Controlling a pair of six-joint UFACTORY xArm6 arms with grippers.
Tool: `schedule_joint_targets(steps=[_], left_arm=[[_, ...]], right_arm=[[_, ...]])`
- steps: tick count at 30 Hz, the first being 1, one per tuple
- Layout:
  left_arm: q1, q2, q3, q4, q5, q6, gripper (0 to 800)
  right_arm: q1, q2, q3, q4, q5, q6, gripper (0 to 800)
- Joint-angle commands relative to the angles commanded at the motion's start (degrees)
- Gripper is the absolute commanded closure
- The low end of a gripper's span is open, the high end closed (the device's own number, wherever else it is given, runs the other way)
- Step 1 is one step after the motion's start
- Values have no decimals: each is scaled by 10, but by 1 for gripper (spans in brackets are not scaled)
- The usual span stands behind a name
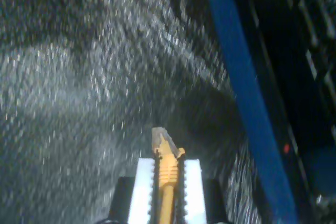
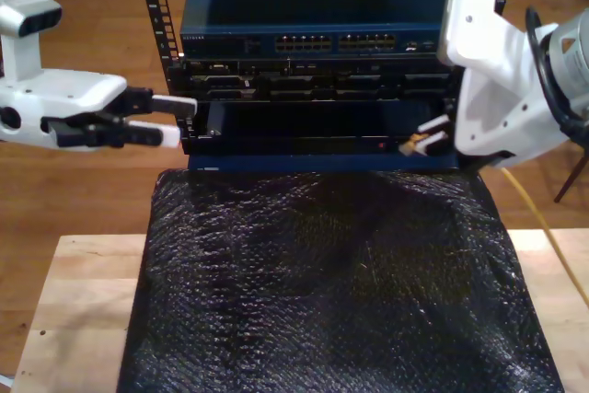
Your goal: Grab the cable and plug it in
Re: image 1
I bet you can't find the flat blue device box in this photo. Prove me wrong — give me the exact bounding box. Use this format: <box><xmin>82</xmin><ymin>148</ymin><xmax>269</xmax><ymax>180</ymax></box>
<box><xmin>202</xmin><ymin>0</ymin><xmax>300</xmax><ymax>224</ymax></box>

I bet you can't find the black bubble wrap mat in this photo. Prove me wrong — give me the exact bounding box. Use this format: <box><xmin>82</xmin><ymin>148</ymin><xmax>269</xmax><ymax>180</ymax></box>
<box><xmin>0</xmin><ymin>0</ymin><xmax>263</xmax><ymax>224</ymax></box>

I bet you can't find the yellow network cable clear plug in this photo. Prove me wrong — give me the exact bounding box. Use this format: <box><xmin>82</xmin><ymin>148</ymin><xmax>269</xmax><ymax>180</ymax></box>
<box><xmin>151</xmin><ymin>126</ymin><xmax>186</xmax><ymax>224</ymax></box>

